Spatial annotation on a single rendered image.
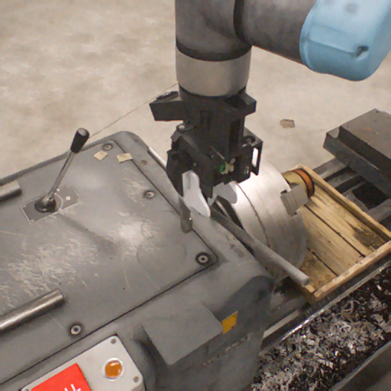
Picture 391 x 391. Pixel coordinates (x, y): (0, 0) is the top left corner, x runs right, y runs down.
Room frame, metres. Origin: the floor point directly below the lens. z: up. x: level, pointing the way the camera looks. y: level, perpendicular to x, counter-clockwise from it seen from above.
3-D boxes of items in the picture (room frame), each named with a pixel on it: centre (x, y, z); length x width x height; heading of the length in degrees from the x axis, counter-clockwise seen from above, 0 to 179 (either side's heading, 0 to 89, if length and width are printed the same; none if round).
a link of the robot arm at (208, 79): (0.41, -0.02, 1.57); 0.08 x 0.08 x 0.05
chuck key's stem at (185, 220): (0.46, 0.01, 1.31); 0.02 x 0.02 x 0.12; 34
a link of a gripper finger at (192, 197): (0.40, -0.01, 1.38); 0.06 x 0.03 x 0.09; 34
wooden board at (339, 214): (0.78, -0.30, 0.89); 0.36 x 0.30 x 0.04; 34
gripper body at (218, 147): (0.40, -0.02, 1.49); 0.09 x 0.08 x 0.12; 34
